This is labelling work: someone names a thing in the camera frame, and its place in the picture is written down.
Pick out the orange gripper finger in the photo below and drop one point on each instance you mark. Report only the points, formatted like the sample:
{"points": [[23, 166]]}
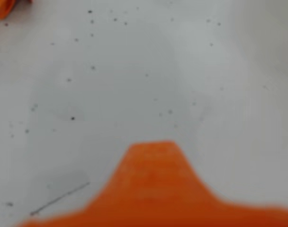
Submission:
{"points": [[158, 189]]}

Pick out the orange paper rubbish bundle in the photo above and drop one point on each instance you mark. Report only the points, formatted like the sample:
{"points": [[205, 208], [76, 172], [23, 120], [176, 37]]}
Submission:
{"points": [[2, 8]]}

